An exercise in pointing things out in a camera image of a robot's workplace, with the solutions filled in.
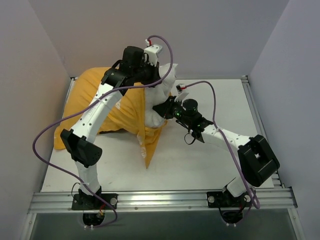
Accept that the white pillow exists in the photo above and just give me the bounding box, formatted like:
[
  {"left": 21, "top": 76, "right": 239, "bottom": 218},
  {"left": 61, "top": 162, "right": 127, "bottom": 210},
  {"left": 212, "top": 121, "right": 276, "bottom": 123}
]
[{"left": 144, "top": 63, "right": 178, "bottom": 129}]

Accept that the yellow Mickey Mouse pillowcase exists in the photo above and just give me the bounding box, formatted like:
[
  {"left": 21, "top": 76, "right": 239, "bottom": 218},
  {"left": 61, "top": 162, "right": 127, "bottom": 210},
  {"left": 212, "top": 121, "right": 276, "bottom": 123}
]
[{"left": 63, "top": 67, "right": 167, "bottom": 168}]

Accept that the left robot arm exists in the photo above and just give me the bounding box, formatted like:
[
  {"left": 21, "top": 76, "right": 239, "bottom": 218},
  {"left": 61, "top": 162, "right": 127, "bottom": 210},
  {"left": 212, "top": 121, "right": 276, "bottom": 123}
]
[{"left": 60, "top": 44, "right": 162, "bottom": 210}]

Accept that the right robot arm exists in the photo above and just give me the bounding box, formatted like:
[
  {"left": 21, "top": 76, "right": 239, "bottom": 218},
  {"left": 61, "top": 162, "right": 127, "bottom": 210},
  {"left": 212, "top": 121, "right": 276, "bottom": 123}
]
[{"left": 153, "top": 96, "right": 280, "bottom": 207}]

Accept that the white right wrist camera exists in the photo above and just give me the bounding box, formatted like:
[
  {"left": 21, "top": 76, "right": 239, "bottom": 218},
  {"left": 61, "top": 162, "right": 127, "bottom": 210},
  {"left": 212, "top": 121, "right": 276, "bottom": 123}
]
[{"left": 174, "top": 83, "right": 189, "bottom": 102}]

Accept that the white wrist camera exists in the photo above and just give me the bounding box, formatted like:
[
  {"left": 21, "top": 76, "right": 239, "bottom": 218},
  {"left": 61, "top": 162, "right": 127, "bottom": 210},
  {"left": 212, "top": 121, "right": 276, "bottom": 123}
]
[
  {"left": 174, "top": 83, "right": 189, "bottom": 102},
  {"left": 143, "top": 44, "right": 163, "bottom": 67}
]

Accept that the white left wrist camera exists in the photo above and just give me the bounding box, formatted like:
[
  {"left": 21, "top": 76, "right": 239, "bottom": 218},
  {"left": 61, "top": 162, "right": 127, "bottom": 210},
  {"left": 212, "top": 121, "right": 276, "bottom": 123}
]
[{"left": 143, "top": 44, "right": 163, "bottom": 67}]

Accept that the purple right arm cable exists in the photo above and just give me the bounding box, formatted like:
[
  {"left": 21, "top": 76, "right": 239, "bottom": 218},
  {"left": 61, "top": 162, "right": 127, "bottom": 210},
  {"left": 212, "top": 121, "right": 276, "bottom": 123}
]
[{"left": 183, "top": 80, "right": 261, "bottom": 210}]

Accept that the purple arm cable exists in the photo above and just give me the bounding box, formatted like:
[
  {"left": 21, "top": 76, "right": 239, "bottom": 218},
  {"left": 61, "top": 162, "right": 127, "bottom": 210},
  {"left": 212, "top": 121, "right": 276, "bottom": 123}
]
[
  {"left": 33, "top": 35, "right": 174, "bottom": 228},
  {"left": 183, "top": 80, "right": 261, "bottom": 210}
]

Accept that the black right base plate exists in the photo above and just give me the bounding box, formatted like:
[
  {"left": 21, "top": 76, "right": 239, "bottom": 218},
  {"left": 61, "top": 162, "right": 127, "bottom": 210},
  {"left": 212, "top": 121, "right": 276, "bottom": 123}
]
[{"left": 206, "top": 190, "right": 250, "bottom": 208}]

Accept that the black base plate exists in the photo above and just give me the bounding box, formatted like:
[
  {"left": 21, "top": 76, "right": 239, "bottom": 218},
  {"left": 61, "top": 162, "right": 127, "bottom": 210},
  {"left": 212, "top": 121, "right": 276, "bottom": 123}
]
[
  {"left": 71, "top": 193, "right": 118, "bottom": 211},
  {"left": 206, "top": 190, "right": 250, "bottom": 208}
]

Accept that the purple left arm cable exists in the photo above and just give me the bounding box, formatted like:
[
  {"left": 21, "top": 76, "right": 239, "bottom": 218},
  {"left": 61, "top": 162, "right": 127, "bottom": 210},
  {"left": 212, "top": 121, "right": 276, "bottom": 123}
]
[{"left": 33, "top": 35, "right": 174, "bottom": 228}]

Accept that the aluminium front rail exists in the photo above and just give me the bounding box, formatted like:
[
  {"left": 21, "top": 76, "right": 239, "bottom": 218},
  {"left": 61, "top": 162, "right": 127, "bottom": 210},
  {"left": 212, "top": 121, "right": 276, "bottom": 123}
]
[{"left": 28, "top": 187, "right": 298, "bottom": 214}]

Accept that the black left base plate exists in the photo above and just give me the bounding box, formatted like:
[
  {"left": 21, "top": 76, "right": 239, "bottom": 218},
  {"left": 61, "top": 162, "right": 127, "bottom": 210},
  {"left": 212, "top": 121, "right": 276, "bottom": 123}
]
[{"left": 71, "top": 193, "right": 118, "bottom": 211}]

